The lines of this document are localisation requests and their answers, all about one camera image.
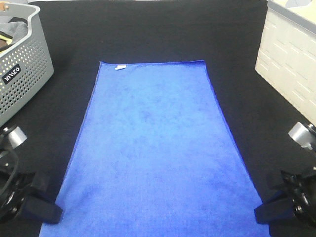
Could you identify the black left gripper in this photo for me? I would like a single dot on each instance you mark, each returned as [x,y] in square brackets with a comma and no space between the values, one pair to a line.
[16,190]

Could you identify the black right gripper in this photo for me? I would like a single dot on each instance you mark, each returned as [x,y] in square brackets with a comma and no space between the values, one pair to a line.
[301,188]

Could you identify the blue microfiber towel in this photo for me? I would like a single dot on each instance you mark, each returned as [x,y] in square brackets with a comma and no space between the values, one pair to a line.
[155,158]

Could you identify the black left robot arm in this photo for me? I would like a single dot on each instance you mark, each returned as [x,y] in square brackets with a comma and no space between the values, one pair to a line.
[11,138]

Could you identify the grey perforated laundry basket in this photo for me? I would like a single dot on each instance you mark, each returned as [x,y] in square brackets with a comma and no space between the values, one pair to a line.
[25,66]

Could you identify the white plastic storage crate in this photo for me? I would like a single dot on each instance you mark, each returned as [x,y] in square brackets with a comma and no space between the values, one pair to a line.
[287,53]

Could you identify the yellow and brown cloth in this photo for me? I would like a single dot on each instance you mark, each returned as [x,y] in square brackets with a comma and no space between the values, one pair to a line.
[5,41]

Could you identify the grey towel in basket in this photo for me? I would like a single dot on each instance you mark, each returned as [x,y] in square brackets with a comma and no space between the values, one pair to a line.
[14,30]

